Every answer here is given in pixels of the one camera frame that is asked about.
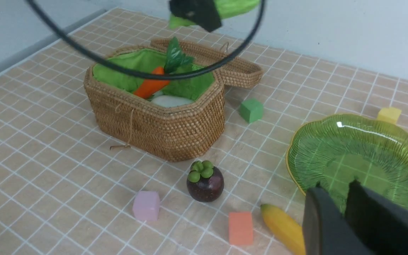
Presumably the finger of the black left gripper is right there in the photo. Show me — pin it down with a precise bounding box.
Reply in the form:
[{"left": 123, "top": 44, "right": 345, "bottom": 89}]
[{"left": 169, "top": 0, "right": 222, "bottom": 33}]

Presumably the pink foam cube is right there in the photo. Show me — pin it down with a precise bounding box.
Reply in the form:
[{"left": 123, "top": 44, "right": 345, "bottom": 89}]
[{"left": 132, "top": 191, "right": 160, "bottom": 221}]

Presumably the orange foam cube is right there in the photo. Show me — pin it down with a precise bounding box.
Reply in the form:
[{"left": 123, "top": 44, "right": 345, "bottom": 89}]
[{"left": 228, "top": 211, "right": 254, "bottom": 246}]

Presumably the yellow banana toy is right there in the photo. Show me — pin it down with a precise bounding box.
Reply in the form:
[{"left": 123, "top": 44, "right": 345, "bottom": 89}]
[{"left": 260, "top": 204, "right": 306, "bottom": 255}]

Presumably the white radish toy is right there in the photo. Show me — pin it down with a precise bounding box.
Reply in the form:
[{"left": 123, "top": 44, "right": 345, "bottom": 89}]
[{"left": 150, "top": 90, "right": 194, "bottom": 108}]

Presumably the woven rattan basket green lining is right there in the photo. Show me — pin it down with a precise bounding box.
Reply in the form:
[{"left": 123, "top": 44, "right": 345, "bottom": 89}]
[{"left": 84, "top": 45, "right": 226, "bottom": 163}]

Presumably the dark purple mangosteen toy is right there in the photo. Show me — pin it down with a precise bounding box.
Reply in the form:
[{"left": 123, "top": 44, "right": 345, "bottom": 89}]
[{"left": 186, "top": 160, "right": 225, "bottom": 203}]

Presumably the black camera cable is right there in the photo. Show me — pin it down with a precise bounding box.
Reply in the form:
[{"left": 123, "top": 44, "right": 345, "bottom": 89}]
[{"left": 25, "top": 0, "right": 266, "bottom": 80}]

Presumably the beige checkered tablecloth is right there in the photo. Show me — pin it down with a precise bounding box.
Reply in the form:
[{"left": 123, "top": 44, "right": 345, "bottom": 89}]
[{"left": 0, "top": 7, "right": 408, "bottom": 255}]

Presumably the green bitter gourd toy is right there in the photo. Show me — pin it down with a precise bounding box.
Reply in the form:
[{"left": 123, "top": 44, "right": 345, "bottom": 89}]
[{"left": 169, "top": 0, "right": 261, "bottom": 29}]

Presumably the green foam cube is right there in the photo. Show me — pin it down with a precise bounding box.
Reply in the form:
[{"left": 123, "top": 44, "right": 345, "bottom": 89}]
[{"left": 239, "top": 98, "right": 264, "bottom": 123}]

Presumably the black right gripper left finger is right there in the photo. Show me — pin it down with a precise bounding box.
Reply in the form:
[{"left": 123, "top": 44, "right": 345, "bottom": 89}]
[{"left": 302, "top": 187, "right": 371, "bottom": 255}]

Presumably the orange carrot toy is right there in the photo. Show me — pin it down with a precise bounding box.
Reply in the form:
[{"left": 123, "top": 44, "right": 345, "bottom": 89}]
[{"left": 133, "top": 37, "right": 194, "bottom": 100}]

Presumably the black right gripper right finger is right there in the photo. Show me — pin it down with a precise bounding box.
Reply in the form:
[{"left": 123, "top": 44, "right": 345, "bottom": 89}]
[{"left": 345, "top": 181, "right": 408, "bottom": 255}]

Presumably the woven rattan basket lid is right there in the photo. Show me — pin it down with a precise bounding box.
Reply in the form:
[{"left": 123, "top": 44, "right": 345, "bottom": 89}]
[{"left": 150, "top": 38, "right": 264, "bottom": 89}]

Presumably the yellow foam cube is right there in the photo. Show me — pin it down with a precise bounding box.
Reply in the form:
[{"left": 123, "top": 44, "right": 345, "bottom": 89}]
[{"left": 376, "top": 107, "right": 402, "bottom": 125}]

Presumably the green glass leaf plate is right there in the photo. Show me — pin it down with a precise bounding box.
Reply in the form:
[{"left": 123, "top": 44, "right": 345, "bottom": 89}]
[{"left": 285, "top": 114, "right": 408, "bottom": 211}]

